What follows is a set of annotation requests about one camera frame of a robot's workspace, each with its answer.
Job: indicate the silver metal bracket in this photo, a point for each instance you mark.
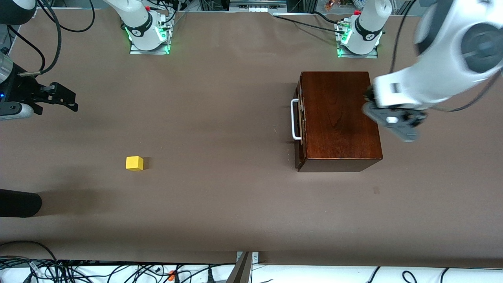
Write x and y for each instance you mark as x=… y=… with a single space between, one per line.
x=255 y=257

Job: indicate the white power strip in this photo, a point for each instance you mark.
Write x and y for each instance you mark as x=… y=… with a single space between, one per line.
x=257 y=8

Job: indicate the wooden drawer with brown front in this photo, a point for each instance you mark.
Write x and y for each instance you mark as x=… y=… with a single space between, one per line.
x=297 y=151

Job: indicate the black round-ended cylinder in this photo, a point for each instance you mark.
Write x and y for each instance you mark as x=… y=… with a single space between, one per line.
x=19 y=202

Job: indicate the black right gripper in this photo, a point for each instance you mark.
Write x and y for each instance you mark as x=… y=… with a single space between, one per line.
x=22 y=92

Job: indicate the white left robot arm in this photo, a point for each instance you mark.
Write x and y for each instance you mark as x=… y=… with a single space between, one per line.
x=444 y=70

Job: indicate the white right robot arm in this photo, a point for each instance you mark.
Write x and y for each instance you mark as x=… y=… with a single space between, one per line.
x=139 y=23

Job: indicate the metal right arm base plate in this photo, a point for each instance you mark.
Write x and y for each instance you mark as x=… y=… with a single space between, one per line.
x=135 y=51

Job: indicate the grey slanted beam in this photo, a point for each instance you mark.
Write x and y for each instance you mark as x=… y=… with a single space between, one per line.
x=239 y=275

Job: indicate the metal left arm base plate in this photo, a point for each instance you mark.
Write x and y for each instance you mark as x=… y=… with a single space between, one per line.
x=373 y=55

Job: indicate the yellow wooden block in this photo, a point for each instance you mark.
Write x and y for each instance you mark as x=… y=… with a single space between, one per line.
x=134 y=163

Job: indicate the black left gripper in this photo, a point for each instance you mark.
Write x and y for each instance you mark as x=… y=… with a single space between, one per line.
x=369 y=94

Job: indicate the dark brown wooden cabinet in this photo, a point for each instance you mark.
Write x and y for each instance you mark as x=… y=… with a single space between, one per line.
x=338 y=118

